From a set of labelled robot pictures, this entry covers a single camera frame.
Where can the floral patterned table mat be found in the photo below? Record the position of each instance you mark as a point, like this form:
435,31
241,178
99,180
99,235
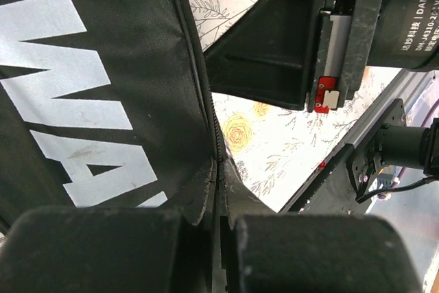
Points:
275,149

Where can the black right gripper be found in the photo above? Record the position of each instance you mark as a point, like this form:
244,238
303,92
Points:
355,34

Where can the black Crossway racket cover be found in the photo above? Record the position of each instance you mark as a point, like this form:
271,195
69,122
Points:
104,103

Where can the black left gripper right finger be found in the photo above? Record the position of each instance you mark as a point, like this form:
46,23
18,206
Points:
263,251

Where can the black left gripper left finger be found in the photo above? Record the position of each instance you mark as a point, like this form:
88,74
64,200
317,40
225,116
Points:
115,249

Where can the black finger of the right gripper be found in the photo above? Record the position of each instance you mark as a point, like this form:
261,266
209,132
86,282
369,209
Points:
268,54

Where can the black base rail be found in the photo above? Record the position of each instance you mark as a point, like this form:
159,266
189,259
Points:
385,135

